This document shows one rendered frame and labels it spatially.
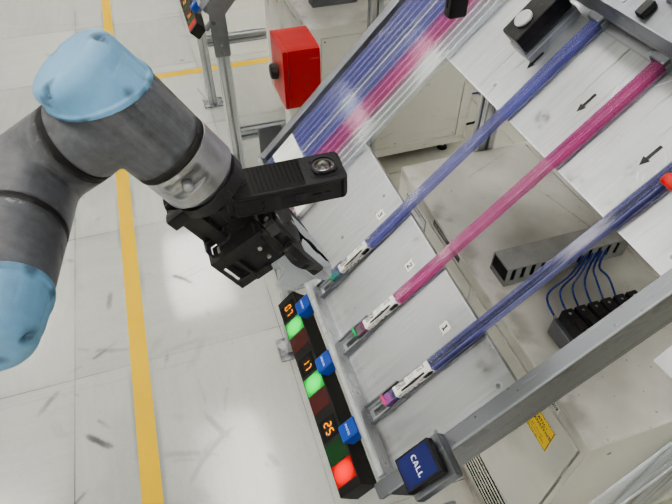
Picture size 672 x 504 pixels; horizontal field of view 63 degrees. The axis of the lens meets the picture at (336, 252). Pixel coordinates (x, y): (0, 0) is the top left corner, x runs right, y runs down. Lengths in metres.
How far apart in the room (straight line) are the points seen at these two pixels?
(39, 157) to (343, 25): 1.52
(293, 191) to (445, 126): 1.81
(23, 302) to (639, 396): 0.85
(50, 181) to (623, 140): 0.57
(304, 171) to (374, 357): 0.32
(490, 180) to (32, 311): 1.04
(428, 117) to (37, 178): 1.89
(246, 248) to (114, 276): 1.46
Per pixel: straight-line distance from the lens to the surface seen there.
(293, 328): 0.91
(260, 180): 0.54
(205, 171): 0.49
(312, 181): 0.53
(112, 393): 1.71
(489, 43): 0.87
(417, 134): 2.27
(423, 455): 0.64
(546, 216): 1.22
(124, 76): 0.45
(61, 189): 0.48
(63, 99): 0.45
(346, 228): 0.88
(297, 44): 1.42
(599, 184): 0.68
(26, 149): 0.49
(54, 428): 1.72
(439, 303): 0.72
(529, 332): 1.00
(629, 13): 0.71
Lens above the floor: 1.39
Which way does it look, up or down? 46 degrees down
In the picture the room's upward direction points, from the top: straight up
